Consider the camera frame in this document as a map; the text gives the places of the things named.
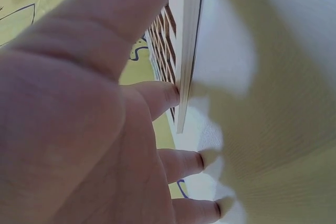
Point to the person's left hand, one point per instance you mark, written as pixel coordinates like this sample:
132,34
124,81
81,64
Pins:
78,119

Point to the person's left thumb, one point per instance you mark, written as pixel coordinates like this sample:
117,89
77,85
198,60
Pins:
105,19

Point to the white board with brown lattice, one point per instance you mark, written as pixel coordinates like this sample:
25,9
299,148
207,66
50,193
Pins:
187,64

